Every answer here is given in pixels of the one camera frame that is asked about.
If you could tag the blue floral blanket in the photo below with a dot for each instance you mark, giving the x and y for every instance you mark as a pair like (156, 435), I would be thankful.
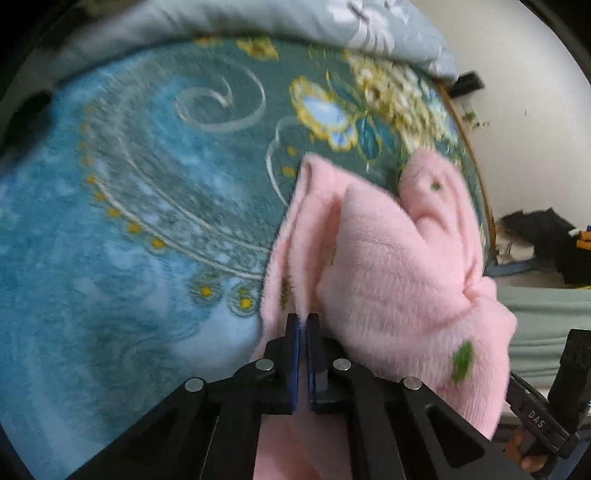
(152, 221)

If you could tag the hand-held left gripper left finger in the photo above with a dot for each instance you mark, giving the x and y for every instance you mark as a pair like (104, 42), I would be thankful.
(292, 364)

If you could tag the pink fleece garment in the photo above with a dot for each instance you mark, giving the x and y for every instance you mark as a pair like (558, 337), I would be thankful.
(397, 286)

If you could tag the person's right hand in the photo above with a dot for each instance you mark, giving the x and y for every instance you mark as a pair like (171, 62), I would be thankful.
(521, 450)

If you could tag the grey-green cloth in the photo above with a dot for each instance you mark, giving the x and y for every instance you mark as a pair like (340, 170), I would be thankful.
(545, 318)

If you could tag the grey floral quilt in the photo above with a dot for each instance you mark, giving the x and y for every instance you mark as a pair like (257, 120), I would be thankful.
(258, 23)

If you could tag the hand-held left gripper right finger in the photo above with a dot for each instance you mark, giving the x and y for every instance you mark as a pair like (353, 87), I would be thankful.
(314, 364)

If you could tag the dark cloth pile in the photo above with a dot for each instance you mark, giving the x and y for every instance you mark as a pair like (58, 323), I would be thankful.
(545, 235)

